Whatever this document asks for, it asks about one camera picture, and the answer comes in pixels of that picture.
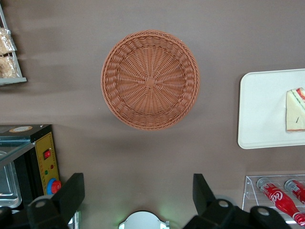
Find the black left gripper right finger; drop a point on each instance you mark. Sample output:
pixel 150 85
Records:
pixel 209 210

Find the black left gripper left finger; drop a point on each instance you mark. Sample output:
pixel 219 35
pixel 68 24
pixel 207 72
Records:
pixel 62 205

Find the triangular sandwich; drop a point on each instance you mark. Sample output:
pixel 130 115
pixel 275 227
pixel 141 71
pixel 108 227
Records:
pixel 295 112

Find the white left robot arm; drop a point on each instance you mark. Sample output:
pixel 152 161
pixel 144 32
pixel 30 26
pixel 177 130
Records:
pixel 143 221

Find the beige plastic tray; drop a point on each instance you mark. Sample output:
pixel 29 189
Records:
pixel 262 107

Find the round brown wicker basket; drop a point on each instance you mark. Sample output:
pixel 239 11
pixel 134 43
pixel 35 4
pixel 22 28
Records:
pixel 150 81

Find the clear acrylic bottle rack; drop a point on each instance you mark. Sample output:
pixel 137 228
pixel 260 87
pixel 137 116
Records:
pixel 249 190

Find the stainless steel warmer pan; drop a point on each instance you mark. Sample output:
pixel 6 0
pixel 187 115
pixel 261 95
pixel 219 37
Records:
pixel 8 181

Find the black food warmer machine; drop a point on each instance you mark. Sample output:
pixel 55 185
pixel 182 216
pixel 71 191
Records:
pixel 45 143

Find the red cola bottle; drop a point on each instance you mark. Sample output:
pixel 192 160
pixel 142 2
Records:
pixel 297 189
pixel 278 198

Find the clear bag of crackers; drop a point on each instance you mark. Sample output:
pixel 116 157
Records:
pixel 4 41
pixel 7 66

